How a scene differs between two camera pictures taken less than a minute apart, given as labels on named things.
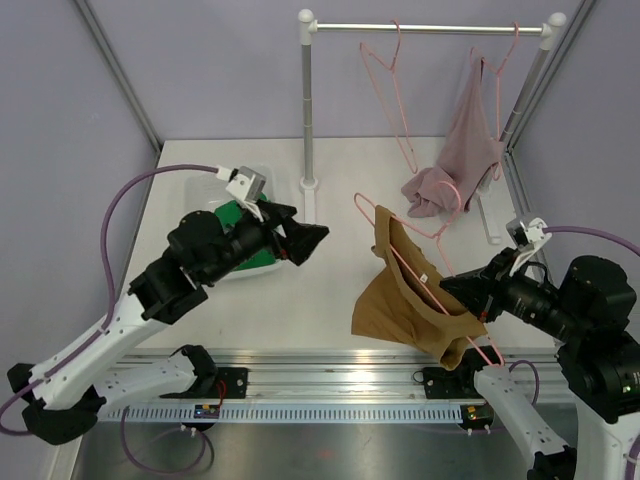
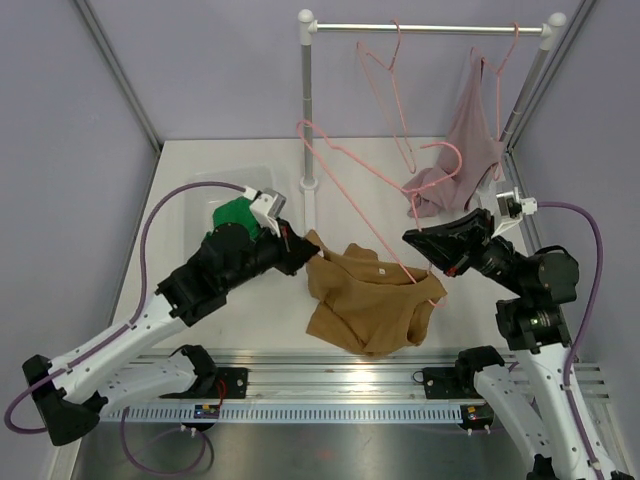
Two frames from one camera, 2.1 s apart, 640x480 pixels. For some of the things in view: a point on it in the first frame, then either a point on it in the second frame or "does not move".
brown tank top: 403,298 to 366,304
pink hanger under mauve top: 498,89 does not move
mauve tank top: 471,150 does not move
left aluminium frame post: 123,78 does not move
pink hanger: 438,237 to 316,136
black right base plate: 441,383 does not move
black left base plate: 229,383 does not move
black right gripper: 493,281 to 455,245
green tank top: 227,214 does not move
